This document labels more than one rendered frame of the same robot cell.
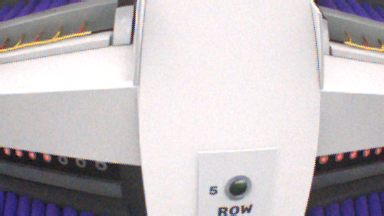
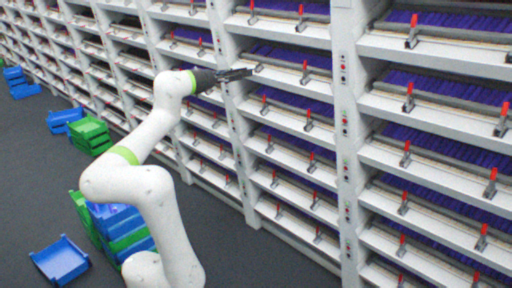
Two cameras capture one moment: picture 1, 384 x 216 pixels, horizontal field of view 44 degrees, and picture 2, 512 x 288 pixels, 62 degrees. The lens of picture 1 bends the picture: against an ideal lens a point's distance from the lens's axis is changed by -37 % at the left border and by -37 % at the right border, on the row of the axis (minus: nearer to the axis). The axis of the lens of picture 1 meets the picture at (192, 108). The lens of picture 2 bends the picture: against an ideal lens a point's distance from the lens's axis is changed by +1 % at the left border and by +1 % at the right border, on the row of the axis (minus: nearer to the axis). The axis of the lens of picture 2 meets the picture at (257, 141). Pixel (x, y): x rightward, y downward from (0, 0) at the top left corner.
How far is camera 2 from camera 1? 1.21 m
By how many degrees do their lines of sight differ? 53
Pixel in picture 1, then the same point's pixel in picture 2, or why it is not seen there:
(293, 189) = (351, 60)
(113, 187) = not seen: hidden behind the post
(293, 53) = (350, 37)
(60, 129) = (322, 44)
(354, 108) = (363, 47)
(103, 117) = (328, 43)
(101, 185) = not seen: hidden behind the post
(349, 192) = (405, 70)
